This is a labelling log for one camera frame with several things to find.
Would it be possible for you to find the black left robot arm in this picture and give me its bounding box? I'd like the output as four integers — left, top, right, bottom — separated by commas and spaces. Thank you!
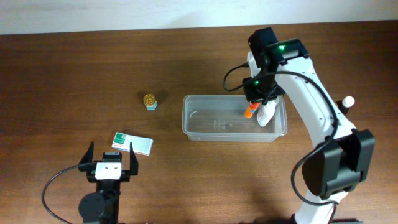
78, 142, 139, 224

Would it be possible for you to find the dark brown medicine bottle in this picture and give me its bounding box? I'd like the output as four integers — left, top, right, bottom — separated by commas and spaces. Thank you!
336, 96, 355, 115

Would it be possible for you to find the small gold-lidded balm jar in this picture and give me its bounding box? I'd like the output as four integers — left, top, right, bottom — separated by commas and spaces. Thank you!
143, 94, 158, 110

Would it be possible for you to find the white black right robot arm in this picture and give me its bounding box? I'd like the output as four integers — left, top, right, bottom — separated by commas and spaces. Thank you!
242, 27, 375, 223

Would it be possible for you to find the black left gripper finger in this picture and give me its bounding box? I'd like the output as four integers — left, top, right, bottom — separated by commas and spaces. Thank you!
129, 142, 139, 176
78, 141, 94, 172

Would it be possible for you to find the clear plastic container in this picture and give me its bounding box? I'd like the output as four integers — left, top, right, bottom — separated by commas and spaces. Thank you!
182, 95, 287, 142

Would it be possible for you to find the white spray bottle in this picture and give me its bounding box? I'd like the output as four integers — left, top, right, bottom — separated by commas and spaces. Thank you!
257, 99, 279, 127

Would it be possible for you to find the white green medicine box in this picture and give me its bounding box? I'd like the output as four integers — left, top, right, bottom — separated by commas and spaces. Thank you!
111, 132, 154, 156

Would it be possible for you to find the orange tablet tube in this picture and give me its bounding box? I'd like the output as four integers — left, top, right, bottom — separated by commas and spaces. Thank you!
244, 102, 260, 118

